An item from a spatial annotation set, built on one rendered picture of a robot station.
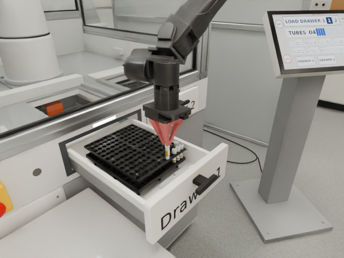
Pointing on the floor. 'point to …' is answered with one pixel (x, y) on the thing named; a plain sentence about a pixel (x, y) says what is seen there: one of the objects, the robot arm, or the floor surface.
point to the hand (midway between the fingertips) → (166, 141)
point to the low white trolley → (81, 233)
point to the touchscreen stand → (285, 168)
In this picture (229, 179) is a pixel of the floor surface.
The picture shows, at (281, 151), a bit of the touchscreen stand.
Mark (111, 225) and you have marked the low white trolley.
